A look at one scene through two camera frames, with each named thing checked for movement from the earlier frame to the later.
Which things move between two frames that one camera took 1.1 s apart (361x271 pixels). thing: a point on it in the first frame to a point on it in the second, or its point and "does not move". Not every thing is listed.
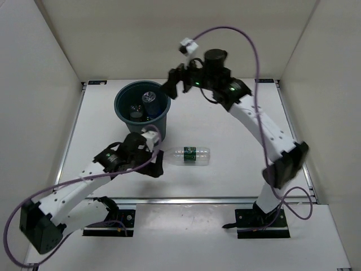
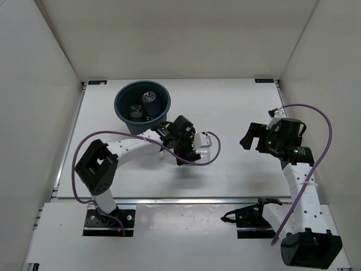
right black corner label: x=265 y=81 does not move
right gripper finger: x=187 y=86 to x=262 y=145
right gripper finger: x=170 y=88 to x=254 y=131
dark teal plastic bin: x=141 y=103 does not move
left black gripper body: x=137 y=160 to x=185 y=143
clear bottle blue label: x=152 y=107 does not move
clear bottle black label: x=136 y=113 does not move
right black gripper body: x=199 y=78 to x=273 y=139
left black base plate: x=122 y=226 does not move
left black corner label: x=97 y=82 does not move
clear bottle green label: x=190 y=156 does not move
